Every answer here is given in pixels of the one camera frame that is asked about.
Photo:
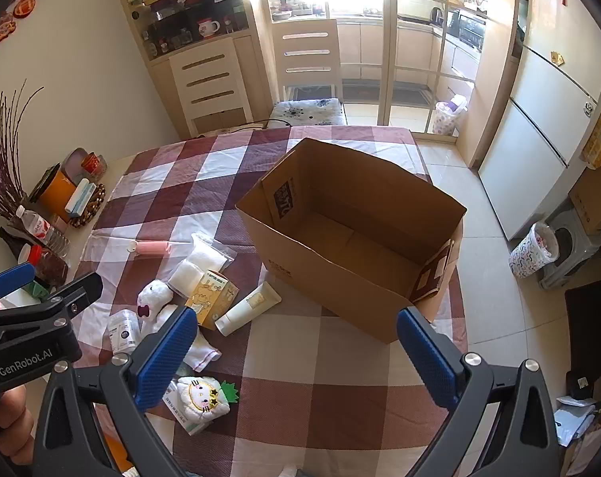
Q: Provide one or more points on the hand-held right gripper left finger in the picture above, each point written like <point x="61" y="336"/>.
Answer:
<point x="166" y="357"/>

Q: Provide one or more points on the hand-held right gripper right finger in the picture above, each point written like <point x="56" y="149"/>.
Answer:
<point x="429" y="357"/>

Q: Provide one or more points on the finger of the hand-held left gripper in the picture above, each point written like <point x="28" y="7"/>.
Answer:
<point x="13" y="278"/>
<point x="79" y="290"/>

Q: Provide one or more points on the white pineapple plush toy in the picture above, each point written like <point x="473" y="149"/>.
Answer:
<point x="201" y="397"/>

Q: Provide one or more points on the green tissue pack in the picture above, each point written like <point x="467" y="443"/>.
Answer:
<point x="179" y="410"/>

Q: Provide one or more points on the white fluffy sock with bow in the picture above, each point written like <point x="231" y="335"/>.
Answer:
<point x="154" y="300"/>

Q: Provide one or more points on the yellow cartoon carton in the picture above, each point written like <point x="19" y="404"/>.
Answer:
<point x="213" y="299"/>

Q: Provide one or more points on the zip bag of cotton pads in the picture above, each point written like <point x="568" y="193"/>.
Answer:
<point x="201" y="261"/>

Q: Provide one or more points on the brown cardboard box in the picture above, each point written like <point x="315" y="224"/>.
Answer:
<point x="330" y="298"/>

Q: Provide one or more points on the orange container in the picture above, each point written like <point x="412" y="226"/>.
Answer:
<point x="57" y="194"/>

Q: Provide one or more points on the person's left hand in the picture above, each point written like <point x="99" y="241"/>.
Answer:
<point x="10" y="420"/>

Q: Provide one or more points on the green plastic piece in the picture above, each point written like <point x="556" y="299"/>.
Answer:
<point x="34" y="290"/>

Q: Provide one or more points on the red lidded jar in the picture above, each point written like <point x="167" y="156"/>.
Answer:
<point x="47" y="266"/>

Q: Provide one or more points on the dark glass bottle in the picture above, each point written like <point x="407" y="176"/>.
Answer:
<point x="12" y="238"/>

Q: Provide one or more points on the white labelled packet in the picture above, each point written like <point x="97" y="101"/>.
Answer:
<point x="121" y="332"/>

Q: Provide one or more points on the clear water bottle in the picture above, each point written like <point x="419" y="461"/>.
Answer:
<point x="39" y="228"/>

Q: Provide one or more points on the pink bottle with white cap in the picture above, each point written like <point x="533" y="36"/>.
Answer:
<point x="151" y="248"/>

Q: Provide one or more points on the beaded wooden trivet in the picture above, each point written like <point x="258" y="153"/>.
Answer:
<point x="96" y="206"/>

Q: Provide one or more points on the white and blue box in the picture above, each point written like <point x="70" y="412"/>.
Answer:
<point x="78" y="197"/>

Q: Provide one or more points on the cream squeeze tube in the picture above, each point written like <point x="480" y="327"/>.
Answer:
<point x="246" y="308"/>

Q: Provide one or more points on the dried purple flowers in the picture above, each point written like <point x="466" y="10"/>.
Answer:
<point x="0" y="169"/>

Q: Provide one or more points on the glass cup with red print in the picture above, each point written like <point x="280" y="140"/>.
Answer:
<point x="94" y="165"/>

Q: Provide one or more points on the pink bowl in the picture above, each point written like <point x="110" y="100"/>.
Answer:
<point x="73" y="161"/>

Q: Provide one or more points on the checked tablecloth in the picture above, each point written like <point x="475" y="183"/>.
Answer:
<point x="300" y="397"/>

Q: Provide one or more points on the squiggle patterned waste bin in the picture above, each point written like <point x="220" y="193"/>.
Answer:
<point x="531" y="253"/>

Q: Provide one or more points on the white mailing bags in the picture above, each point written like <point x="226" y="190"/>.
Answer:
<point x="571" y="417"/>

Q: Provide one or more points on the black floor mat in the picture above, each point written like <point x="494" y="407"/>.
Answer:
<point x="593" y="328"/>

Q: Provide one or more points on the grey plastic stool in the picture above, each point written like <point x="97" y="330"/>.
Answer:
<point x="574" y="253"/>

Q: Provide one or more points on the closed cardboard carton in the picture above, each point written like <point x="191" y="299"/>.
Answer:
<point x="593" y="198"/>

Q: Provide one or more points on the dotted waste bin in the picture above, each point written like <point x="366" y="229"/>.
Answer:
<point x="449" y="119"/>

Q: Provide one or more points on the white refrigerator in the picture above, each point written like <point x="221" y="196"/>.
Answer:
<point x="534" y="134"/>

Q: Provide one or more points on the kitchen floor mat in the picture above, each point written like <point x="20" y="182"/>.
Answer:
<point x="380" y="93"/>

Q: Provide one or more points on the floral seat cushion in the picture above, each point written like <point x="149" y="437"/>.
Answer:
<point x="308" y="111"/>

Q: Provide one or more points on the glass shelf display cabinet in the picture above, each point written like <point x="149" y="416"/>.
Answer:
<point x="241" y="54"/>

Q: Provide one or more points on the white mug with red print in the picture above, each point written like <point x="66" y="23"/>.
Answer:
<point x="207" y="29"/>

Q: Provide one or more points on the glass sliding door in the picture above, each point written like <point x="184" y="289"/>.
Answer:
<point x="391" y="59"/>

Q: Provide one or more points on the kitchen base cabinets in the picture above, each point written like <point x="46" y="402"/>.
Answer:
<point x="370" y="44"/>

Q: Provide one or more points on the countertop oven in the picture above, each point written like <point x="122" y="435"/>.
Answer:
<point x="472" y="30"/>

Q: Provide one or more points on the electric kettle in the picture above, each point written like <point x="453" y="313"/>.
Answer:
<point x="436" y="17"/>

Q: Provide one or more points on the red wall decoration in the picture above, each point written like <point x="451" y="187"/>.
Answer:
<point x="25" y="10"/>

